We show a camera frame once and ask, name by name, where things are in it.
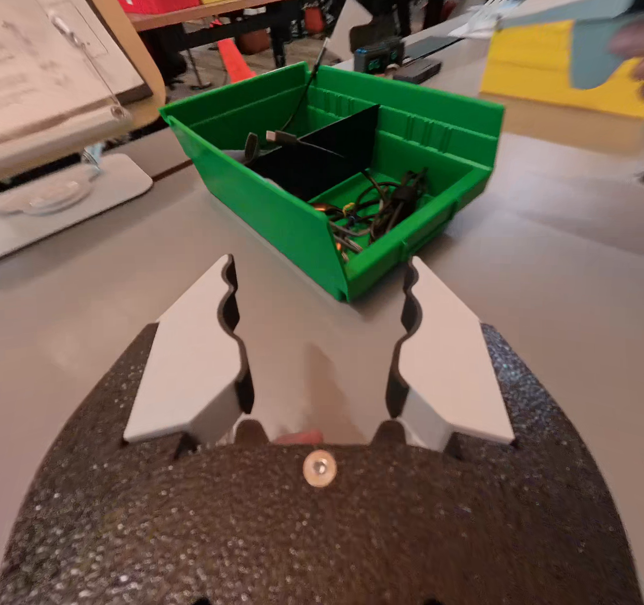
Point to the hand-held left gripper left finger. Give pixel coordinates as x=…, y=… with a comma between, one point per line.
x=186, y=378

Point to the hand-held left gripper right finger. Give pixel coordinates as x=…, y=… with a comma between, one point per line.
x=453, y=373

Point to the green plastic bin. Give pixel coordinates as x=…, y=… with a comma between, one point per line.
x=281, y=227

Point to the grey USB hub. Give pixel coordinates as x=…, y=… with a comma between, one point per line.
x=284, y=137

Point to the grey desk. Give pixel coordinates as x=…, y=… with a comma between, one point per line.
x=553, y=263

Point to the person's right hand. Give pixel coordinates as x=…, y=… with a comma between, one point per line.
x=631, y=44

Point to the black case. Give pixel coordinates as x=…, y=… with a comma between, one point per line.
x=417, y=70

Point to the black charger with green lights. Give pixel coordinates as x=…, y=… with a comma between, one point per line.
x=395, y=50
x=372, y=60

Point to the orange traffic cone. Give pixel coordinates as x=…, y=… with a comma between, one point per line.
x=234, y=61

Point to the document stand with instruction sheet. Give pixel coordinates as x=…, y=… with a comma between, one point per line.
x=50, y=61

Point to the brown background table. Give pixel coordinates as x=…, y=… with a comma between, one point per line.
x=226, y=9

